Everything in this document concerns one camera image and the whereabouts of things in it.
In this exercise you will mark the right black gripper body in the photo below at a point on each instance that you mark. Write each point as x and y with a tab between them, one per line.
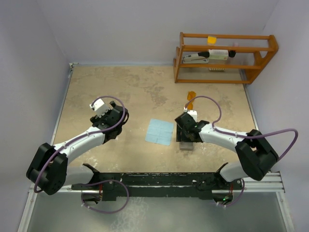
181	135

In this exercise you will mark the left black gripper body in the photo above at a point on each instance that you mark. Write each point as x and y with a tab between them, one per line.
94	119

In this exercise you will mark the grey-brown glasses case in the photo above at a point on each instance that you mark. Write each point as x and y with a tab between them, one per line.
186	146

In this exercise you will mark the light blue cleaning cloth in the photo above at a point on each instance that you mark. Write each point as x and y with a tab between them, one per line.
159	132

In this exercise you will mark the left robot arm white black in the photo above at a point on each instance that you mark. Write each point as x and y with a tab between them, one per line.
49	169

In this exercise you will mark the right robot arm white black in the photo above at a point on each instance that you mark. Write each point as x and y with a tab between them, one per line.
256	155

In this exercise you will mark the orange sunglasses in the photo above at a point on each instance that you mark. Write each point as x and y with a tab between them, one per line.
190	97

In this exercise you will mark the staples strip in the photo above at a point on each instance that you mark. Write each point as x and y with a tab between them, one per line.
217	69

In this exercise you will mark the wooden shelf rack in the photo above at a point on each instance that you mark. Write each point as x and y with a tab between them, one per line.
253	54

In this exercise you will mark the white stapler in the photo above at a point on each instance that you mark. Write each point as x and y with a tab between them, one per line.
195	58

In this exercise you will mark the white red box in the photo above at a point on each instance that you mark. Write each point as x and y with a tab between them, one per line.
216	54

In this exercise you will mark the black round knob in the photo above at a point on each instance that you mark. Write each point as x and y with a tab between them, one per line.
231	53

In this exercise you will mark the yellow sticky note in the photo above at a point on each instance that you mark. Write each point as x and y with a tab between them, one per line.
211	40

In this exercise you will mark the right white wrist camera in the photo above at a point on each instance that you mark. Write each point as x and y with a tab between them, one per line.
192	113

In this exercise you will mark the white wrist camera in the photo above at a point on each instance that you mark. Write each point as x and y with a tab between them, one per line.
192	113
99	107

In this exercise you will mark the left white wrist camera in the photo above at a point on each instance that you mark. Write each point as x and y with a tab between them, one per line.
99	107

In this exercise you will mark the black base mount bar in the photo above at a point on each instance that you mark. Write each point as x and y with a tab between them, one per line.
204	186

